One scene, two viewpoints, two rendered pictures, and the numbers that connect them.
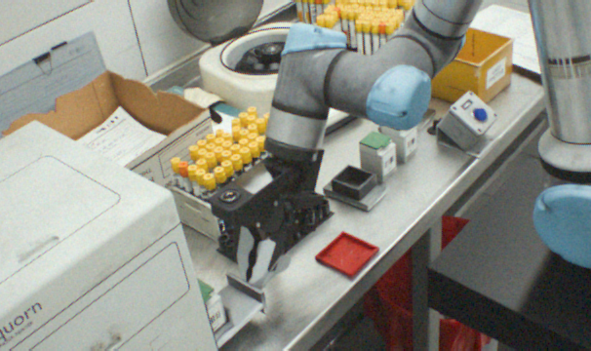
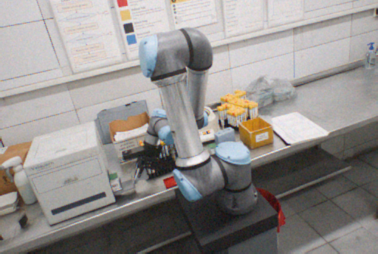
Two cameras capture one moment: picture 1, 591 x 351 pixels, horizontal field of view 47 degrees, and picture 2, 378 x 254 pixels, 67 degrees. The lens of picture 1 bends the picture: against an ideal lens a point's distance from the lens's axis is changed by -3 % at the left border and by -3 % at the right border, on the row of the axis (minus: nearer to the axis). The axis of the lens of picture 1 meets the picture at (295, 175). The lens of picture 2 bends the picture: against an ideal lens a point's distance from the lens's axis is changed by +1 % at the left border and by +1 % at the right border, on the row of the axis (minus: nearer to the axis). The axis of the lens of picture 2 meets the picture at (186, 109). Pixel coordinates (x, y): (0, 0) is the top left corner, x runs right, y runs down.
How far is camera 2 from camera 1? 71 cm
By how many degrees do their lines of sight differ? 28
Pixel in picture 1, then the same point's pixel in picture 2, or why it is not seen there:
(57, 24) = (134, 96)
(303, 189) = (153, 156)
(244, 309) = (128, 186)
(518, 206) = not seen: hidden behind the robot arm
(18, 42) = (121, 99)
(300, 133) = (149, 139)
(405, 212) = not seen: hidden behind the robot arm
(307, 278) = (156, 184)
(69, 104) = (131, 119)
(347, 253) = (172, 181)
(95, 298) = (69, 166)
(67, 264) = (62, 155)
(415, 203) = not seen: hidden behind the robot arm
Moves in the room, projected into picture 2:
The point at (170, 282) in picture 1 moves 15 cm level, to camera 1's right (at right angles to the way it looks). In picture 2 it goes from (95, 168) to (124, 173)
